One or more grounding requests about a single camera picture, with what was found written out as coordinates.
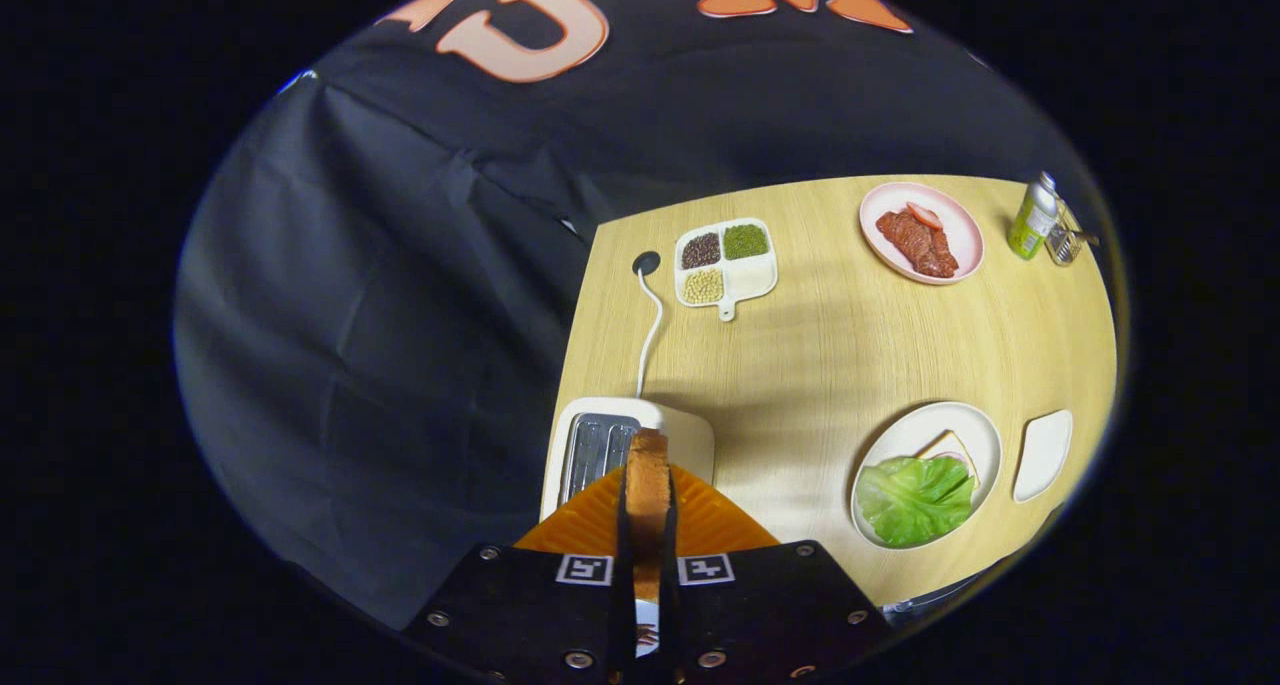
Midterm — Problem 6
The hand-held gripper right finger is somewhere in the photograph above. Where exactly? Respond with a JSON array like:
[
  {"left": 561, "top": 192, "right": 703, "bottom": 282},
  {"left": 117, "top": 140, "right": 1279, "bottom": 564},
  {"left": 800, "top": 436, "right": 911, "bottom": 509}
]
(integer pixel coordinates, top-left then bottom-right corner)
[{"left": 660, "top": 465, "right": 893, "bottom": 684}]

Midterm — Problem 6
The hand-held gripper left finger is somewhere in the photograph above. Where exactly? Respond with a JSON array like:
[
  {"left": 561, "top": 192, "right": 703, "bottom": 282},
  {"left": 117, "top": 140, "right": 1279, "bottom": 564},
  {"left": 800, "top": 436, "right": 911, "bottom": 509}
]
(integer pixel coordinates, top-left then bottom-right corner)
[{"left": 400, "top": 465, "right": 638, "bottom": 684}]

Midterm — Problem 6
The toasted bread slice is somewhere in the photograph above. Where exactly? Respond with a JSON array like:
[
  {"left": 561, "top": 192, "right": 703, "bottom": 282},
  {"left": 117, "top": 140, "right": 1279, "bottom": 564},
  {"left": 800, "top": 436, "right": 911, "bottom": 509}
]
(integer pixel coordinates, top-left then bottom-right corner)
[{"left": 624, "top": 427, "right": 673, "bottom": 606}]

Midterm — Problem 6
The green lettuce leaf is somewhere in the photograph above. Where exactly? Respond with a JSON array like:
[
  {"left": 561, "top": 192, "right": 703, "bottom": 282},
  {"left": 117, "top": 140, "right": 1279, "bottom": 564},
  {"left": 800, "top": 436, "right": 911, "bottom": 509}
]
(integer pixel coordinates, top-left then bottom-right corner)
[{"left": 856, "top": 454, "right": 977, "bottom": 548}]

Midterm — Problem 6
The white toaster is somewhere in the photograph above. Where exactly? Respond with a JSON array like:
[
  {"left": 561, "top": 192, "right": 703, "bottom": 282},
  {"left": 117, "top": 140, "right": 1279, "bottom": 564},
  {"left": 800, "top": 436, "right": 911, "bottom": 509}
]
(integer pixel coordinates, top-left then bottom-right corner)
[{"left": 540, "top": 397, "right": 717, "bottom": 522}]

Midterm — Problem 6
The round grey plate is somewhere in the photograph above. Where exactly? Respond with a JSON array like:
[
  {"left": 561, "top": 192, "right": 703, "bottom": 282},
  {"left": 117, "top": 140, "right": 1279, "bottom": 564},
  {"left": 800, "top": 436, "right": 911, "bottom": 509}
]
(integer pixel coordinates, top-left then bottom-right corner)
[{"left": 850, "top": 401, "right": 1004, "bottom": 551}]

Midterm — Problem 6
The white bread slice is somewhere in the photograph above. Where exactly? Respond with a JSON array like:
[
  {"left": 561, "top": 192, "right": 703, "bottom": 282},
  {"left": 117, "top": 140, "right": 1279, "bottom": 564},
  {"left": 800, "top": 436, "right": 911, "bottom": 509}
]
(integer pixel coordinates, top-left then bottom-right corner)
[{"left": 915, "top": 430, "right": 981, "bottom": 481}]

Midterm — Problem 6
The white divided dish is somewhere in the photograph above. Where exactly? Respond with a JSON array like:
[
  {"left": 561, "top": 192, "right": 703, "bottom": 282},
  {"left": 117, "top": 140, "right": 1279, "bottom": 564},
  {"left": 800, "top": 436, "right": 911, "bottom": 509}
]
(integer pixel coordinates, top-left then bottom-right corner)
[{"left": 673, "top": 217, "right": 780, "bottom": 323}]

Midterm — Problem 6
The small white dish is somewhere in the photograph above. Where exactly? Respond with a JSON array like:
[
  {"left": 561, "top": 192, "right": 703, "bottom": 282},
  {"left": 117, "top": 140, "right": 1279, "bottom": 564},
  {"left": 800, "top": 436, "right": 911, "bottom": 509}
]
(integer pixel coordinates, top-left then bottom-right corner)
[{"left": 1012, "top": 410, "right": 1074, "bottom": 505}]

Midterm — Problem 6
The brown meat slice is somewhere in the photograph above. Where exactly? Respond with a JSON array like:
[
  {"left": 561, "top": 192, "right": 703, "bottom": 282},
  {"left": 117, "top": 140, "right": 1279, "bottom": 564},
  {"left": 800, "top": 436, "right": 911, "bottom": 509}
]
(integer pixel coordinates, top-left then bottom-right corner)
[{"left": 876, "top": 210, "right": 959, "bottom": 279}]

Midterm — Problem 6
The pink plate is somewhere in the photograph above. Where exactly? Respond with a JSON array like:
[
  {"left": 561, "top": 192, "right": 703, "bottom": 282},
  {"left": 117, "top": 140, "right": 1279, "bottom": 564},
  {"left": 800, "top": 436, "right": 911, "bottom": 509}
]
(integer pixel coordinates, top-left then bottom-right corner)
[{"left": 859, "top": 182, "right": 986, "bottom": 286}]

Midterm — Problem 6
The green label metal bottle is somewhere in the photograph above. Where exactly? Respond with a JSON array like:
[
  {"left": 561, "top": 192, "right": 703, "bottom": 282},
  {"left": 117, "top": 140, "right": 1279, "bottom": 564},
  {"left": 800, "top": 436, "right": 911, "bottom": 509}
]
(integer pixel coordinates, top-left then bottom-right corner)
[{"left": 1007, "top": 172, "right": 1060, "bottom": 261}]

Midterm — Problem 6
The white power cable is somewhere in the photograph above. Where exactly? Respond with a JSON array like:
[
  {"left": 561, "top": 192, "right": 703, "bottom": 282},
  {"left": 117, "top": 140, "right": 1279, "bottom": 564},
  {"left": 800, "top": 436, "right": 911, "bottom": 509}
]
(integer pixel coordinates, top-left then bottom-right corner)
[{"left": 635, "top": 268, "right": 666, "bottom": 399}]

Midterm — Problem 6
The small wire basket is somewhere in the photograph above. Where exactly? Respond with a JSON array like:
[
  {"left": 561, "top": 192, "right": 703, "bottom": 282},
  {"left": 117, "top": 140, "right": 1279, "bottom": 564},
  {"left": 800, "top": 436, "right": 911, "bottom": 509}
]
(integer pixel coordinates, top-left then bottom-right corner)
[{"left": 1045, "top": 223, "right": 1101, "bottom": 267}]

